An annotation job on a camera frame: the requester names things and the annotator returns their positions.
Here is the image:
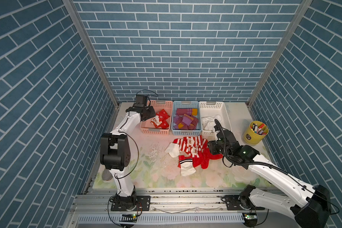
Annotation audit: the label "red white sock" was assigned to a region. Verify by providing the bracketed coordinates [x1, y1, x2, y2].
[178, 147, 223, 169]

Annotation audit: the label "white sock black stripes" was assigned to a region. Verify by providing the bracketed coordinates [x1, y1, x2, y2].
[201, 115, 222, 132]

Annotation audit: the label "purple striped sock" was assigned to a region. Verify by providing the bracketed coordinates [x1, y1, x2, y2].
[173, 115, 199, 130]
[175, 108, 198, 116]

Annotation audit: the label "white sock front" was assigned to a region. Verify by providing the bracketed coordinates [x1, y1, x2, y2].
[179, 159, 196, 177]

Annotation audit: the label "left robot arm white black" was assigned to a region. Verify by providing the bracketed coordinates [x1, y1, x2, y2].
[100, 94, 155, 210]

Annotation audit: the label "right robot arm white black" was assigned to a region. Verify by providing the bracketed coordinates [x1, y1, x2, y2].
[208, 119, 333, 228]

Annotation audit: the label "pink plastic basket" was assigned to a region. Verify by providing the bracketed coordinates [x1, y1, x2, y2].
[140, 100, 173, 135]

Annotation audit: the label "white plastic basket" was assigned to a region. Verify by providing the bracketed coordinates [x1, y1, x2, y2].
[199, 101, 231, 137]

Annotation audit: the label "light blue plastic basket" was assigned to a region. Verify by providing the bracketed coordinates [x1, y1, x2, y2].
[172, 101, 202, 136]

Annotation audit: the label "yellow pen cup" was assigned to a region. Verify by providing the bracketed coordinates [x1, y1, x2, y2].
[242, 121, 269, 145]

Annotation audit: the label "small white sock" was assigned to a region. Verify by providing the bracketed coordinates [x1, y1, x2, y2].
[165, 142, 180, 158]

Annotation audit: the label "grey oval pad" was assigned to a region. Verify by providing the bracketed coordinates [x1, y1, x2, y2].
[101, 169, 113, 181]

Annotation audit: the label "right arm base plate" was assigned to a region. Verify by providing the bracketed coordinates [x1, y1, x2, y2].
[221, 195, 265, 211]

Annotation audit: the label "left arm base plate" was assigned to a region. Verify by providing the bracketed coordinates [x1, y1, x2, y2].
[109, 195, 151, 211]

